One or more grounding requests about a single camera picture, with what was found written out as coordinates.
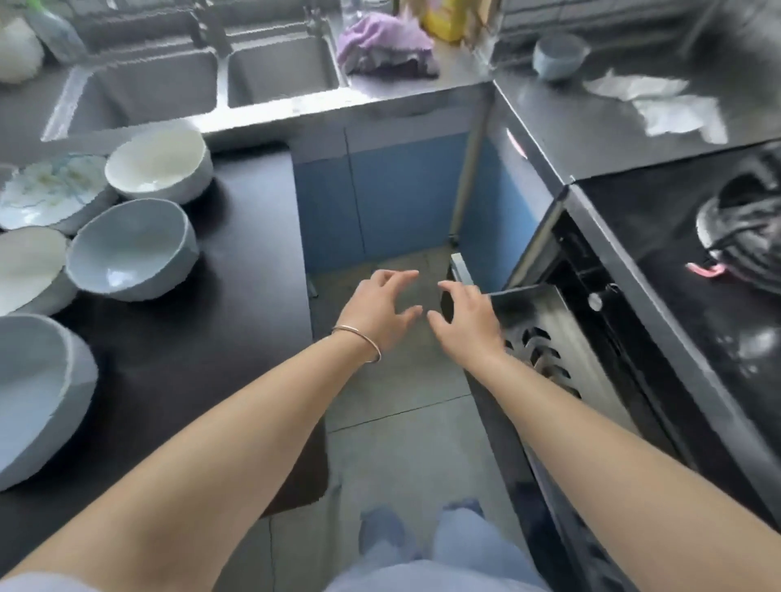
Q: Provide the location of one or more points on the light blue trousers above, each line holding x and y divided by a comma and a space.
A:
464, 549

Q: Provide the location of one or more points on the yellow oil bottle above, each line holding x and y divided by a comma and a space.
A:
445, 21

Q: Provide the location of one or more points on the white paper towel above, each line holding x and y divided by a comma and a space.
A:
683, 116
634, 86

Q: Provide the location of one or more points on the grey wall pipe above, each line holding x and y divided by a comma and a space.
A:
698, 27

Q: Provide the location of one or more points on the black stove knob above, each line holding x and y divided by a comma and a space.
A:
596, 300

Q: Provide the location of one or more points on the small grey cup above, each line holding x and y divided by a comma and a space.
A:
558, 58

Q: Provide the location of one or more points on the person's right hand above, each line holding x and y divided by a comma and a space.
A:
476, 332

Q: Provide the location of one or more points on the stainless steel countertop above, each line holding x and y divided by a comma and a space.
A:
579, 134

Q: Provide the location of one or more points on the steel kitchen faucet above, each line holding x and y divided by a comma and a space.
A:
210, 27

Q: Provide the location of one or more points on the person's right forearm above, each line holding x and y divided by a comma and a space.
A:
610, 476

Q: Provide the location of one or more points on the small pink piece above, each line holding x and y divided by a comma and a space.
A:
705, 270

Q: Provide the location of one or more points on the plain white bowl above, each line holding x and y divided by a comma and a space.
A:
158, 161

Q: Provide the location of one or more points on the black stove burner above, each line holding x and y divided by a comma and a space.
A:
744, 238

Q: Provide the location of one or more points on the cream disposable bowl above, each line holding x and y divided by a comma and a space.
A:
18, 52

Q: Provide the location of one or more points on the thin steel faucet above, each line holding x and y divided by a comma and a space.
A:
317, 24

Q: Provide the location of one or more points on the person's left forearm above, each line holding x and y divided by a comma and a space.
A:
213, 476

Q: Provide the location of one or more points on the steel drawer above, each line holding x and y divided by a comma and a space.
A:
567, 341

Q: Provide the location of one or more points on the person's left hand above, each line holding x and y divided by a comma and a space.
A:
378, 311

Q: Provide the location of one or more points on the blue base cabinet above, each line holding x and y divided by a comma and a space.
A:
396, 195

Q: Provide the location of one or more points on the white bowl with black rim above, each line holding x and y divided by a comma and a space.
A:
30, 268

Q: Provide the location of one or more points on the clear bottle with green cap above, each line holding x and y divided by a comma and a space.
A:
58, 33

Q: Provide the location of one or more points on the steel double sink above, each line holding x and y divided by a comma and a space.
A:
152, 85

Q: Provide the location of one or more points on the purple cloth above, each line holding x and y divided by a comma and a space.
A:
384, 39

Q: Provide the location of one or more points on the white shirt sleeve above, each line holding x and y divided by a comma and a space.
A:
36, 584

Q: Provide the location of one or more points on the black glass gas stove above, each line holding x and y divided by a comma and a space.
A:
671, 256

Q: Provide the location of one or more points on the small grey bowl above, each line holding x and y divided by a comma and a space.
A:
131, 250

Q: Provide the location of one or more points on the white floral bowl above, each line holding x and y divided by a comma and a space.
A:
55, 189

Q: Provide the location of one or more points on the large grey bowl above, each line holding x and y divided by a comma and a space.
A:
36, 390

